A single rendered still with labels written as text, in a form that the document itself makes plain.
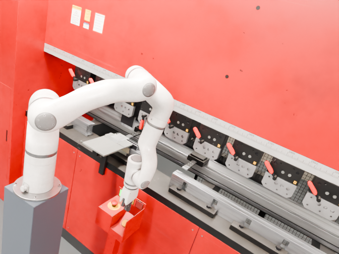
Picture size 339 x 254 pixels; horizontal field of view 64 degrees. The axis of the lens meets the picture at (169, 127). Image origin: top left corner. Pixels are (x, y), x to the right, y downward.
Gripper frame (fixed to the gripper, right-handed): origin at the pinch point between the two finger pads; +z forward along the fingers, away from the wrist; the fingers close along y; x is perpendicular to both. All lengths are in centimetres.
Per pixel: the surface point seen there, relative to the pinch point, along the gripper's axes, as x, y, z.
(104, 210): -10.8, 5.2, 6.1
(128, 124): -34, -37, -24
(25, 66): -121, -24, -36
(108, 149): -30.8, -16.5, -14.2
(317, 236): 93, -57, -1
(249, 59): 27, -38, -85
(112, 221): -4.6, 5.0, 10.0
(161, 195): 8.9, -20.2, -1.1
